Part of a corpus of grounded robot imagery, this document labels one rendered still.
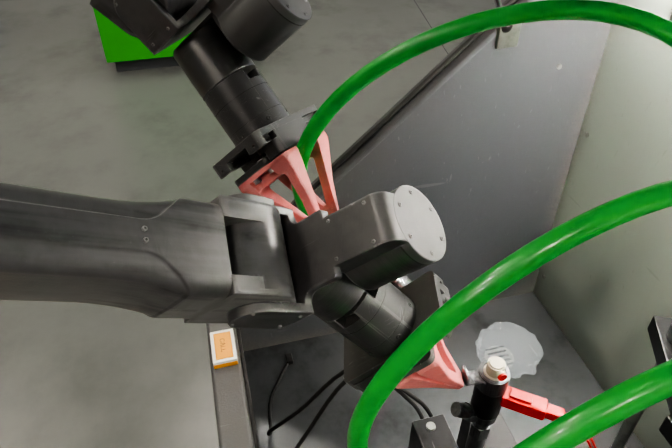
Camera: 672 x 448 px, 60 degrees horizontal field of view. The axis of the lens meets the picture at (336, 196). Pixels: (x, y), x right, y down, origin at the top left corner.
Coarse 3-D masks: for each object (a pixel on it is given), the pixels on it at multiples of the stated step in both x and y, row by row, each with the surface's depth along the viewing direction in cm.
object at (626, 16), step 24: (552, 0) 40; (576, 0) 40; (456, 24) 42; (480, 24) 42; (504, 24) 41; (624, 24) 40; (648, 24) 40; (408, 48) 43; (432, 48) 43; (360, 72) 45; (384, 72) 45; (336, 96) 47; (312, 120) 49; (312, 144) 50
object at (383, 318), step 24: (384, 288) 46; (408, 288) 50; (432, 288) 48; (360, 312) 44; (384, 312) 45; (408, 312) 47; (432, 312) 46; (360, 336) 45; (384, 336) 45; (360, 360) 48; (384, 360) 46
